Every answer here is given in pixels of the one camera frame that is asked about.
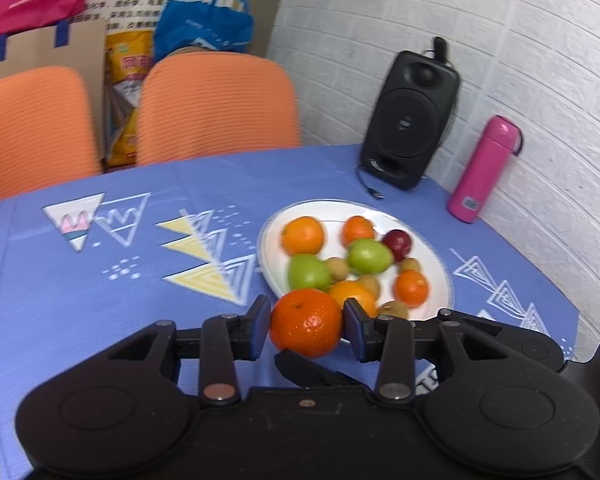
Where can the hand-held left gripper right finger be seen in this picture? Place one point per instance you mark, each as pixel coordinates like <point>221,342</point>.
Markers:
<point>355,332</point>

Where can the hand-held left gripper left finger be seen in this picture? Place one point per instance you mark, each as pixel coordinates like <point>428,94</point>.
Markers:
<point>260,332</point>

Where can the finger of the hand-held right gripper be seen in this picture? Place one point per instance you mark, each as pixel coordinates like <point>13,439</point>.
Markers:
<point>310,372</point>
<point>467,317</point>

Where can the orange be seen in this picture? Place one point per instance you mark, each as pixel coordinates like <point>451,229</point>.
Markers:
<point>411,288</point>
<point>302,235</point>
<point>352,292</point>
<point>305,325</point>
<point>358,230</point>

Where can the brown kiwi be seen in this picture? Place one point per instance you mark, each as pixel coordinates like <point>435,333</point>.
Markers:
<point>337,269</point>
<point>394,309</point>
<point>371,285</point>
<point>410,265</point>

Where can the green apple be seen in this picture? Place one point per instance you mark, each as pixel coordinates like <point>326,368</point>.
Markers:
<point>307,272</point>
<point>370,256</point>

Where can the red apple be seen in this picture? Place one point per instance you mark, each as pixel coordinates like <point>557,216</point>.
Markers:
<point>397,244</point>

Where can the white plate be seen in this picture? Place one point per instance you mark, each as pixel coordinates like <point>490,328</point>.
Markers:
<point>330,212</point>

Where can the pink bottle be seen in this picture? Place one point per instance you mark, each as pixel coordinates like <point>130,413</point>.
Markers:
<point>480,170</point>

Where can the blue printed tablecloth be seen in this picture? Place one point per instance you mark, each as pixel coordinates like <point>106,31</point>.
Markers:
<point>105,310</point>

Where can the black speaker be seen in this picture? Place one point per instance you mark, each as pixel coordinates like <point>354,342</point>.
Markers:
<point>405,120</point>

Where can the orange chair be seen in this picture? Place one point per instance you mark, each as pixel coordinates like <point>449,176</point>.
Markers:
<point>35,130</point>
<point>215,110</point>

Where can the yellow packet bag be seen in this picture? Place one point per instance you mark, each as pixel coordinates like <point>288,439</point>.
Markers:
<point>127,60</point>

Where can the blue shopping bag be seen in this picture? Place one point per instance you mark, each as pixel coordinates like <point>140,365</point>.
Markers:
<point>195,25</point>

